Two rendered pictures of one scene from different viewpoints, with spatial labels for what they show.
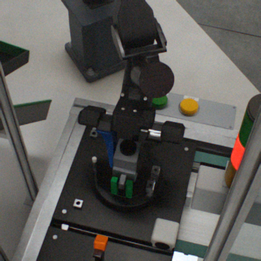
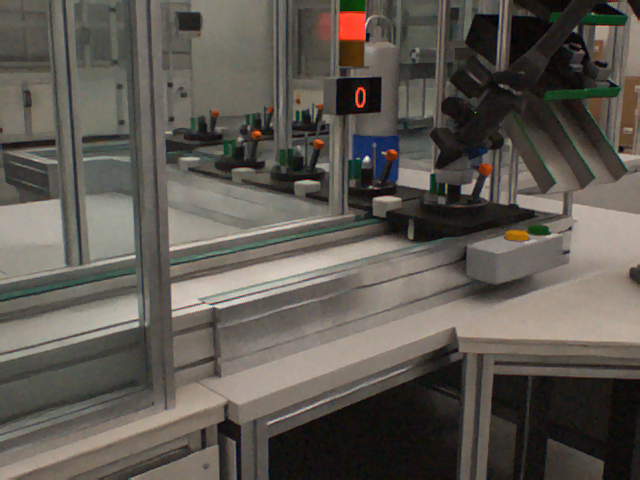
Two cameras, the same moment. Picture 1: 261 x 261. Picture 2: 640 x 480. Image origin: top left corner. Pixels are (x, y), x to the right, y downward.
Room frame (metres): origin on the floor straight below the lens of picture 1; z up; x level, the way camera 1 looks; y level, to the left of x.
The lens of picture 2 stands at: (1.16, -1.49, 1.31)
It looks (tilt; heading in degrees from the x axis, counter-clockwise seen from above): 14 degrees down; 124
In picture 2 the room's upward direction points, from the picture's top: straight up
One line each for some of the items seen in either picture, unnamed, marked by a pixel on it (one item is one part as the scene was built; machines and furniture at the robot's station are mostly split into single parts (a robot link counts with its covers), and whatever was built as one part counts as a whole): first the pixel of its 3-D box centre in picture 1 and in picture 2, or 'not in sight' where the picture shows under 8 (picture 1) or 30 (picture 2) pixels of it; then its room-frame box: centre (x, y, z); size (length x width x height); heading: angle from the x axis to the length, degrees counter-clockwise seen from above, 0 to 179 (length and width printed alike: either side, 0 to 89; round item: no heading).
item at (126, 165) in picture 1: (126, 160); (450, 165); (0.48, 0.01, 1.06); 0.08 x 0.04 x 0.07; 167
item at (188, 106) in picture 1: (188, 107); (516, 237); (0.68, -0.13, 0.96); 0.04 x 0.04 x 0.02
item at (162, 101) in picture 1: (158, 101); (538, 232); (0.69, -0.06, 0.96); 0.04 x 0.04 x 0.02
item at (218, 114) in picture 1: (187, 115); (515, 254); (0.68, -0.13, 0.93); 0.21 x 0.07 x 0.06; 76
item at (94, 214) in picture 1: (127, 181); (452, 213); (0.49, 0.00, 0.96); 0.24 x 0.24 x 0.02; 76
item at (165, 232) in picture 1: (164, 234); (386, 207); (0.37, -0.07, 0.97); 0.05 x 0.05 x 0.04; 76
